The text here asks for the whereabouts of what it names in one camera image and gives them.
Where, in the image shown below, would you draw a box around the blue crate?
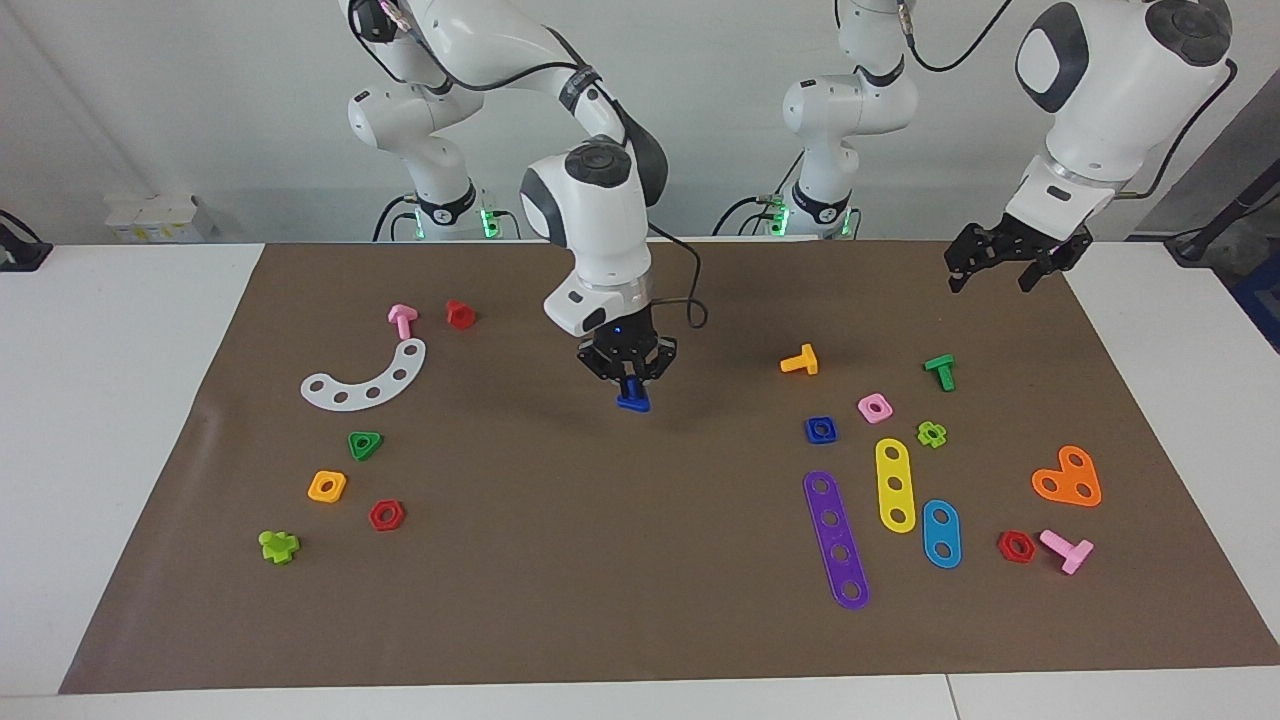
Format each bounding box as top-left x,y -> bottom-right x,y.
1232,250 -> 1280,353

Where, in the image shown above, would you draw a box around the yellow three-hole plate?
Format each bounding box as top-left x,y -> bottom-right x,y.
875,438 -> 917,534

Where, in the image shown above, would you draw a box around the black stand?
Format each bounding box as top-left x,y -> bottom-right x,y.
1165,160 -> 1280,266

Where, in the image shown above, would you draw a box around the brown table mat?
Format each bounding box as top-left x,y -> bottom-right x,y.
58,240 -> 1280,694

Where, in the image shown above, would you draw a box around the white curved five-hole plate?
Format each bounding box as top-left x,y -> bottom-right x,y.
300,338 -> 428,412

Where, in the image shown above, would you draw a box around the orange angled three-hole plate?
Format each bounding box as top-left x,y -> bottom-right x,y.
1031,445 -> 1103,508

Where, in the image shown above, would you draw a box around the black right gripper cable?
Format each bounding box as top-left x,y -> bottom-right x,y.
350,0 -> 709,331

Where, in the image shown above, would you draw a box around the black base cable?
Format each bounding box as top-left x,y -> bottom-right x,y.
373,195 -> 421,243
712,195 -> 791,237

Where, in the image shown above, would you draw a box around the purple four-hole plate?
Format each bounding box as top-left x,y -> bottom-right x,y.
803,470 -> 871,611

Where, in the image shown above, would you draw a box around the black table clamp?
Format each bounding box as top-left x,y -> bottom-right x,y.
0,210 -> 53,273

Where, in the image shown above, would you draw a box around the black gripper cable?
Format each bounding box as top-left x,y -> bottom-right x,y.
350,0 -> 709,331
900,0 -> 1241,201

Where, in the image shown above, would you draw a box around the white boxes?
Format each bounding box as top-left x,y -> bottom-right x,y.
105,192 -> 216,244

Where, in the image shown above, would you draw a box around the blue two-hole plate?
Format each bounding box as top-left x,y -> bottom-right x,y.
921,499 -> 963,570

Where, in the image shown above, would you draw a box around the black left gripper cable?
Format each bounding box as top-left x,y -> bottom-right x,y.
900,0 -> 1241,201

